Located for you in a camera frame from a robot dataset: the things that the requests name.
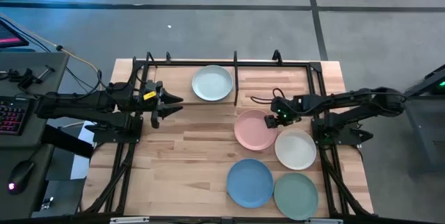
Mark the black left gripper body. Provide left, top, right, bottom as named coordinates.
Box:
left=133, top=80, right=165, bottom=130

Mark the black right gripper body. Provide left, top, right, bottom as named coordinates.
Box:
left=264, top=97, right=300, bottom=129

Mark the pink plate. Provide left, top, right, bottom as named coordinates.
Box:
left=234, top=109, right=278, bottom=152

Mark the pale blue plate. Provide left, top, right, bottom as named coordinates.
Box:
left=191, top=65, right=234, bottom=102

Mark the cream white plate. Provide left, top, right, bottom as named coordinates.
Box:
left=274, top=128, right=318, bottom=171

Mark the green plate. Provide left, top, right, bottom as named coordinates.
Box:
left=273, top=172, right=320, bottom=221

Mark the white paper sheet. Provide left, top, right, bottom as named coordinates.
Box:
left=70, top=120, right=97, bottom=180

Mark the grey desk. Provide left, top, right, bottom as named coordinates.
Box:
left=0, top=50, right=70, bottom=220

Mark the black clamp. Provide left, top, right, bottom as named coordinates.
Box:
left=0, top=64, right=56, bottom=90

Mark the black backlit keyboard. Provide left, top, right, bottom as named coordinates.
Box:
left=0, top=95, right=31, bottom=136

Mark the black computer mouse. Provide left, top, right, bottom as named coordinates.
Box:
left=6, top=159, right=36, bottom=195

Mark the grey equipment cart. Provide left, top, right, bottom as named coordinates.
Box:
left=403, top=63, right=445, bottom=175

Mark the computer monitor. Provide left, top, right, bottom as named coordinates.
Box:
left=0, top=19, right=30, bottom=49

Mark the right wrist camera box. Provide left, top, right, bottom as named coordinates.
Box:
left=275, top=105, right=293, bottom=121

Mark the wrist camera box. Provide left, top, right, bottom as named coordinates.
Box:
left=275, top=105, right=293, bottom=121
left=141, top=81, right=159, bottom=102

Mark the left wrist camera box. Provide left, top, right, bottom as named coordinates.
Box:
left=141, top=81, right=159, bottom=102

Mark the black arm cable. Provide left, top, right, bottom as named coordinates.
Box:
left=250, top=87, right=286, bottom=106

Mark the black metal rig frame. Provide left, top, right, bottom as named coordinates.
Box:
left=78, top=49, right=375, bottom=223

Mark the yellow cable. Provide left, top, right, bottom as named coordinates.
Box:
left=0, top=11, right=102, bottom=91

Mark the grey metal bracket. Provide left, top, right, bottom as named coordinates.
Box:
left=109, top=216, right=151, bottom=224
left=305, top=218, right=344, bottom=224

